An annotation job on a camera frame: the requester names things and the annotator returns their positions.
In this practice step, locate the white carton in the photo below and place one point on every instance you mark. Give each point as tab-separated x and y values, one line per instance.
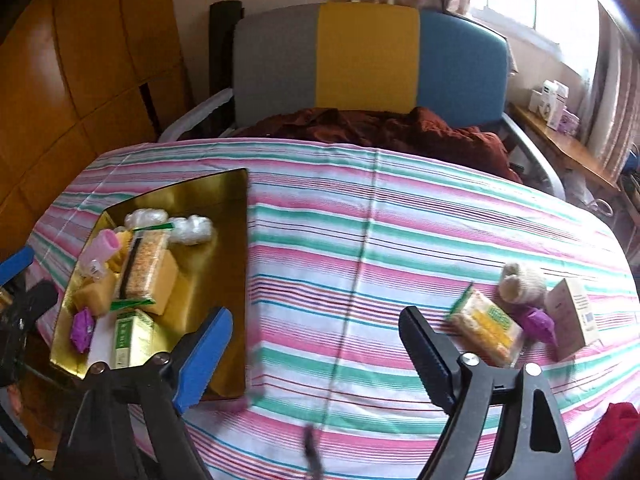
547	102

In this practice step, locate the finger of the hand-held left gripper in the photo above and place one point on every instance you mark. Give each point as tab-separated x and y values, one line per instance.
12	435
15	265

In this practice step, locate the wooden cabinet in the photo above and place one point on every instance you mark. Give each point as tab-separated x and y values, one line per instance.
90	85

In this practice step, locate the pale purple box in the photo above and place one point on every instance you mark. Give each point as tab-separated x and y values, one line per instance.
569	122

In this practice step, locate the maroon cloth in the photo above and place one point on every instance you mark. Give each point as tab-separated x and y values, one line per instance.
400	132

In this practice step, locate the small white plastic wad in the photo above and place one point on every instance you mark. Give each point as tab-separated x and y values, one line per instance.
192	230

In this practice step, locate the cracker packet with yellow label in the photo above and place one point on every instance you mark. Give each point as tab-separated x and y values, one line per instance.
485	327

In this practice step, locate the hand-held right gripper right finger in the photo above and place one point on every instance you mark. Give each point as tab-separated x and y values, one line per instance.
430	360

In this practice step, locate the yellow sponge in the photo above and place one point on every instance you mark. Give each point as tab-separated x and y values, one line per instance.
167	280
95	297

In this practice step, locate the wooden side table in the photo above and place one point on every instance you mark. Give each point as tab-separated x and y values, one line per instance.
565	147

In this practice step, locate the window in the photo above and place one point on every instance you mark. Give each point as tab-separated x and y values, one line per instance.
530	5

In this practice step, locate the white cardboard box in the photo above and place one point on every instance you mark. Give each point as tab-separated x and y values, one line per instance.
570	317

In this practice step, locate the striped tablecloth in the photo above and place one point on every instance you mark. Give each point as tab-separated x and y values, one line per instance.
400	240

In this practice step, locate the white card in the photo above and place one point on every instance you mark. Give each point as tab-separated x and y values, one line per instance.
102	345

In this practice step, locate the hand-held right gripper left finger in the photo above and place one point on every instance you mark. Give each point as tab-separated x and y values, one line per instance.
205	360

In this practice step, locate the gold tray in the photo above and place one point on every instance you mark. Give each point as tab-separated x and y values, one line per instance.
220	270

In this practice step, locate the purple snack packet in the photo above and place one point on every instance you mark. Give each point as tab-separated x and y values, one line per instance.
537	322
82	330

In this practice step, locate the clear cracker packet green ends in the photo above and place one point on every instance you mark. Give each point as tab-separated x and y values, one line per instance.
145	270

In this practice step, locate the pink cup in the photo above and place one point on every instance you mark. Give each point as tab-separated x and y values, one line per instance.
102	252

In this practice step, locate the grey yellow blue chair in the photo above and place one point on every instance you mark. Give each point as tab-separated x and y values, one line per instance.
370	55

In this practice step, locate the red cloth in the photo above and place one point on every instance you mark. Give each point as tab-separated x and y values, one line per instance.
615	440

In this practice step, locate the green tea box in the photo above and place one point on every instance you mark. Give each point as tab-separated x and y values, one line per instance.
132	340

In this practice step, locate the yellow plastic item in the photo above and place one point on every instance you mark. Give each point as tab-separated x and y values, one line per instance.
117	257

